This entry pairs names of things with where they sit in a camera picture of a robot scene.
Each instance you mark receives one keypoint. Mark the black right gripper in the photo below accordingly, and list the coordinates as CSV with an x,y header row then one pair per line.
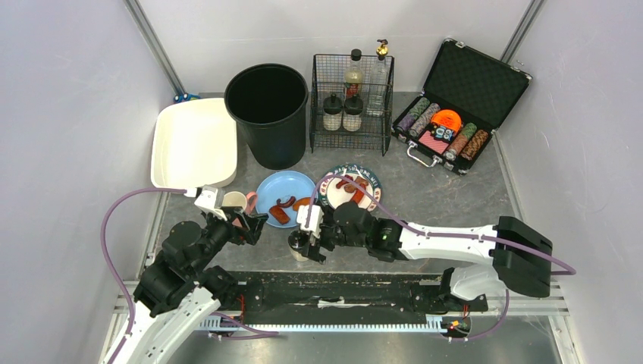
x,y
321,235

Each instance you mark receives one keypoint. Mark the black wire basket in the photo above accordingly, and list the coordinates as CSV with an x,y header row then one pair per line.
x,y
327,78

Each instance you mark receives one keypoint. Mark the red sausage toy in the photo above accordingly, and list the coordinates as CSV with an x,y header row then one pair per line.
x,y
359,193

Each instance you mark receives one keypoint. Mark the orange nugget toy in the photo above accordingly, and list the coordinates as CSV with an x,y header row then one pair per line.
x,y
301,202

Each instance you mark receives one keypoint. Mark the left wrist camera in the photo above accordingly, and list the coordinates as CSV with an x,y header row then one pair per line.
x,y
210,200

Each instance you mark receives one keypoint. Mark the blue plate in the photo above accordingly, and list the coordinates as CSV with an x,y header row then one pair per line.
x,y
282,185

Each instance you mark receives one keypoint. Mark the blue toy car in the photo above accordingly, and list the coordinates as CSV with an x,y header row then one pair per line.
x,y
185,97

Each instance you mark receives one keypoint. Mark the brown steak piece toy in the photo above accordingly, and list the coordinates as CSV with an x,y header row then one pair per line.
x,y
362,182

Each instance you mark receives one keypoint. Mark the pink poker chip roll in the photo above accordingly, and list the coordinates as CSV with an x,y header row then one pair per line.
x,y
423,120

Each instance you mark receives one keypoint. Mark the black trash bin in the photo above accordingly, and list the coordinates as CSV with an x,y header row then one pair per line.
x,y
268,102

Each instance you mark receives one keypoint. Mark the blue dice box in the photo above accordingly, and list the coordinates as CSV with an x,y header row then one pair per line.
x,y
443,133

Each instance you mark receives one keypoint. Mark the brown octopus tentacle toy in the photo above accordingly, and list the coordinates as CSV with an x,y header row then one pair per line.
x,y
285,204

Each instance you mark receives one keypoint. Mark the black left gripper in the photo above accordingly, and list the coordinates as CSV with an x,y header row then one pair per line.
x,y
241,227

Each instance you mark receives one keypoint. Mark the sauce bottle red label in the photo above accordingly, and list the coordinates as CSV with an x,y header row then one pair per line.
x,y
353,75

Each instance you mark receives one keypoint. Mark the black poker chip case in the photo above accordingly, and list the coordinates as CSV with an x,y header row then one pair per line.
x,y
481,89

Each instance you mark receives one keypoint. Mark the brown poker chip roll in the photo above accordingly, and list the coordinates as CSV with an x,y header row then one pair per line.
x,y
474,145

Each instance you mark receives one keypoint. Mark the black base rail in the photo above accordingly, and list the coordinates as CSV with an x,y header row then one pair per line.
x,y
331,298

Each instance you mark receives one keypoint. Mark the clear bottle gold pump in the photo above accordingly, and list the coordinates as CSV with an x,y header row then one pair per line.
x,y
378,81

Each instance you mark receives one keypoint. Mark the white rectangular basin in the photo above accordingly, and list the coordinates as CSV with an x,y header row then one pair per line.
x,y
194,144

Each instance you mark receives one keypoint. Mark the red-brown meat roll toy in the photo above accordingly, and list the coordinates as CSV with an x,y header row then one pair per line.
x,y
279,215

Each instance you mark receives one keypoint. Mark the pink card deck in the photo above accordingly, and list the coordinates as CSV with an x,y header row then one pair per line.
x,y
436,145

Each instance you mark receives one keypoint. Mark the orange round toy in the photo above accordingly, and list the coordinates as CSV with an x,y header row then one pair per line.
x,y
449,119

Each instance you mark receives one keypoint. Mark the spice jar black lid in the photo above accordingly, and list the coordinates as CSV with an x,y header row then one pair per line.
x,y
332,112
297,240
353,108

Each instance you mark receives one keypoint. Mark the pink handled cream mug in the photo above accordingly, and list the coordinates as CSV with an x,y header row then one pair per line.
x,y
247,201

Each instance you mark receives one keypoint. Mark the green brown chip roll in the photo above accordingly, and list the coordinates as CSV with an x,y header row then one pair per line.
x,y
460,141

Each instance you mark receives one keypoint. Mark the green poker chip roll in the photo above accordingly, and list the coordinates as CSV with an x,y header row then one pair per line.
x,y
413,114

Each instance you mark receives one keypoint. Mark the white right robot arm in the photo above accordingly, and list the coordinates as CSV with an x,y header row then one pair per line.
x,y
508,255

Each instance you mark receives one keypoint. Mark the white patterned rim plate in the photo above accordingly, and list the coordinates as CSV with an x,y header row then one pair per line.
x,y
329,195

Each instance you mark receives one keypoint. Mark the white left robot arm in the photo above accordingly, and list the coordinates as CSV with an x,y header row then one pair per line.
x,y
180,288

